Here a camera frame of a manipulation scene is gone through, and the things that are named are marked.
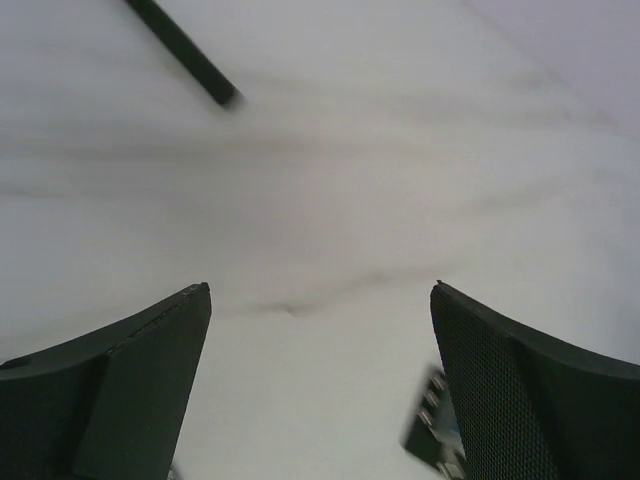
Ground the claw hammer black handle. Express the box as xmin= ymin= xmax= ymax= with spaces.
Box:
xmin=125 ymin=0 xmax=243 ymax=111

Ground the black fuse box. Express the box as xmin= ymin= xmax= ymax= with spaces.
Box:
xmin=402 ymin=366 xmax=468 ymax=479

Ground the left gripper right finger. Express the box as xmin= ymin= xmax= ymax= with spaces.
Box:
xmin=430 ymin=282 xmax=639 ymax=480

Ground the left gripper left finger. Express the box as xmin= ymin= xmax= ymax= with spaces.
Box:
xmin=1 ymin=283 xmax=211 ymax=480

